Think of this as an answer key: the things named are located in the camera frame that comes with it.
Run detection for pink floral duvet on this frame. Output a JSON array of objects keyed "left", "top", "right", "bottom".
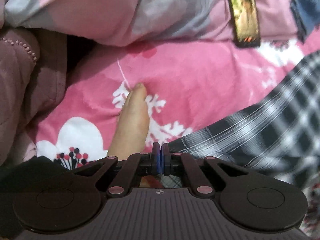
[{"left": 0, "top": 0, "right": 320, "bottom": 48}]

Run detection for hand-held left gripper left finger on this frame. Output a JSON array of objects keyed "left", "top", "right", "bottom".
[{"left": 74, "top": 142, "right": 160, "bottom": 197}]

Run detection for person's bare foot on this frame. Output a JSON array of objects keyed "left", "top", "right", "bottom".
[{"left": 107, "top": 82, "right": 150, "bottom": 161}]

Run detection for mauve quilted garment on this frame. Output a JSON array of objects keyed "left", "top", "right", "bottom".
[{"left": 0, "top": 27, "right": 68, "bottom": 167}]

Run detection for black smartphone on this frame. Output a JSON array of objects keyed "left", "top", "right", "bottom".
[{"left": 224, "top": 0, "right": 262, "bottom": 48}]

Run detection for blue jeans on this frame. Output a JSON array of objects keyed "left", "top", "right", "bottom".
[{"left": 290, "top": 0, "right": 320, "bottom": 42}]

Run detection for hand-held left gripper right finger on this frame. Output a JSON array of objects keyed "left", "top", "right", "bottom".
[{"left": 161, "top": 144, "right": 250, "bottom": 197}]

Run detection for black white plaid pants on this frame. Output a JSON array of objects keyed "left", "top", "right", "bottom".
[{"left": 160, "top": 54, "right": 320, "bottom": 188}]

